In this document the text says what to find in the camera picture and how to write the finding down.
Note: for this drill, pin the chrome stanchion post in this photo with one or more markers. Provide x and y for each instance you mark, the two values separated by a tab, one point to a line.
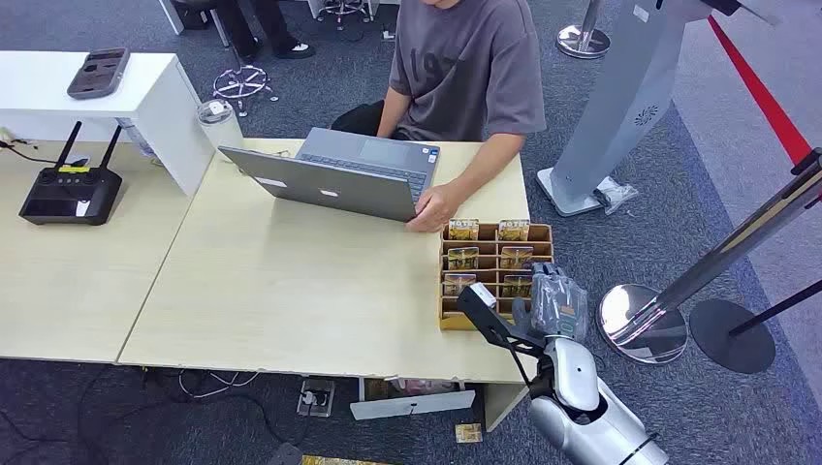
583	40
706	276

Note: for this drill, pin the grey kiosk stand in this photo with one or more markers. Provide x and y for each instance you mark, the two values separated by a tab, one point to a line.
626	96

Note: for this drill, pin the black stanchion post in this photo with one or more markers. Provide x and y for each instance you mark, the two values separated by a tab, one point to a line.
732	337

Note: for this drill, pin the grey laptop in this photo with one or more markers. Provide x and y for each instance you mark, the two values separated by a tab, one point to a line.
334	183

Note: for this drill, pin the yellow patterned flat item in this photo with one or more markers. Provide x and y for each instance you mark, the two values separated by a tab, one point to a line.
340	461

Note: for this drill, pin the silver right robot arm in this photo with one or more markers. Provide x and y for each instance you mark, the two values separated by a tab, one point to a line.
591	417

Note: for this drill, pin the wooden card holder rack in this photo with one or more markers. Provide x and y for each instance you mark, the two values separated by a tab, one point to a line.
494	247

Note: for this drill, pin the standing person's legs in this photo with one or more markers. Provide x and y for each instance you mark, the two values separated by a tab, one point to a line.
263	29

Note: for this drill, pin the floor power strip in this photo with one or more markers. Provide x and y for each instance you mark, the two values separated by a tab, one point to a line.
316	396

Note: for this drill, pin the black remote controller with antennas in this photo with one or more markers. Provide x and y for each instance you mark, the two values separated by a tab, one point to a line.
70	196

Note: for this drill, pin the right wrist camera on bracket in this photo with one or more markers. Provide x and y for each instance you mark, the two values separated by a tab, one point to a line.
494	324

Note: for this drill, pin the chrome chair base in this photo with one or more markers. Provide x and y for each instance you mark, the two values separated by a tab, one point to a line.
243	83
343	9

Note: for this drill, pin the grey handheld device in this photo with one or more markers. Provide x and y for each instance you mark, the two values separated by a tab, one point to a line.
98	72

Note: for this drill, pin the crumpled clear plastic bag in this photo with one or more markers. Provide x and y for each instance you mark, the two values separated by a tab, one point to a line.
615	194

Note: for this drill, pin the white drawer box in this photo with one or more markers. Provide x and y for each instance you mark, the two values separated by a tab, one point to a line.
411	403

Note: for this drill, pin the person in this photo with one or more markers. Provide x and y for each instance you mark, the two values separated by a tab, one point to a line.
469	70

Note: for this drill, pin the gold hotel card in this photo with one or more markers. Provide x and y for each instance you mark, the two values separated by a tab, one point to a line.
469	433
464	229
514	230
458	284
516	257
516	286
463	258

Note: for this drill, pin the white shelf unit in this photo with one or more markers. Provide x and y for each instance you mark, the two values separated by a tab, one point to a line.
154	96

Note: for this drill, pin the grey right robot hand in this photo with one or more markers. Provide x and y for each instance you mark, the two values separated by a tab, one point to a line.
557	298

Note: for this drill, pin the person's left hand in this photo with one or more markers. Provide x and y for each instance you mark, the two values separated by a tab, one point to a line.
435	207

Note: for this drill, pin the red barrier belt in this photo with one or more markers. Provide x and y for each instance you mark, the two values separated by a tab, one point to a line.
761	96

